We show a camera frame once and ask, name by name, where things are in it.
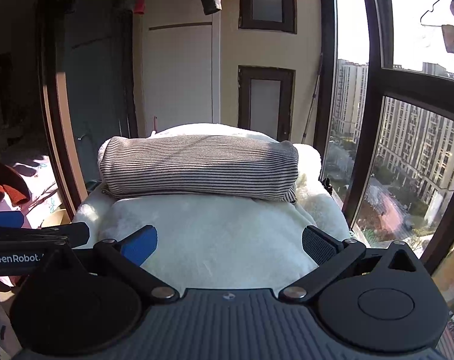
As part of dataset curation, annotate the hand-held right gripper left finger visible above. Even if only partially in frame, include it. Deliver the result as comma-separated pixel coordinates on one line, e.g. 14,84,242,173
36,225,180,305

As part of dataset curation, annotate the pale printed mat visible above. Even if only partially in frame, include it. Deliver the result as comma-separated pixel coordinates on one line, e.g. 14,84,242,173
0,154,61,229

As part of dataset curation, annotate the striped shirt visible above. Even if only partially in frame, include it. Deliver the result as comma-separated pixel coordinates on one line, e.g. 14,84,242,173
98,136,300,205

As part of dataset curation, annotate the pale hanging garment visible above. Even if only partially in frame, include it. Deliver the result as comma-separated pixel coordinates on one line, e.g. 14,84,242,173
440,0,454,55

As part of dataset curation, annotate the brown door frame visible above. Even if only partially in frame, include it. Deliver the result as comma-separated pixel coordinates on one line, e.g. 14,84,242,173
40,0,87,214

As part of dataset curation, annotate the wire clothes hanger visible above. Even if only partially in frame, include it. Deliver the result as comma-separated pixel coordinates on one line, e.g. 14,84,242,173
420,0,454,28

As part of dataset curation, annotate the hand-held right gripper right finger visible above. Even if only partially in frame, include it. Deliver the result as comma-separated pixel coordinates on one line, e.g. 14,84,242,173
278,225,426,304

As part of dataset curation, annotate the white cabinet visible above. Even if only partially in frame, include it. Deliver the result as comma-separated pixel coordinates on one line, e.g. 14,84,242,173
131,0,222,139

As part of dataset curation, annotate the long thin pole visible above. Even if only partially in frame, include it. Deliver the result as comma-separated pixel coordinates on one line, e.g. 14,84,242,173
301,52,324,146

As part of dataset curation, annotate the dark red knit garment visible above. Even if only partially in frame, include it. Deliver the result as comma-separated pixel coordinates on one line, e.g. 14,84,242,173
0,162,33,212

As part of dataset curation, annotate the tan box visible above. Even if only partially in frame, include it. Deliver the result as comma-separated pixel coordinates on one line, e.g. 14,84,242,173
40,210,73,229

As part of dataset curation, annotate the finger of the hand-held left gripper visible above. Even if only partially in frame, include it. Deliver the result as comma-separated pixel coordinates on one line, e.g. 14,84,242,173
0,211,24,229
0,222,91,250

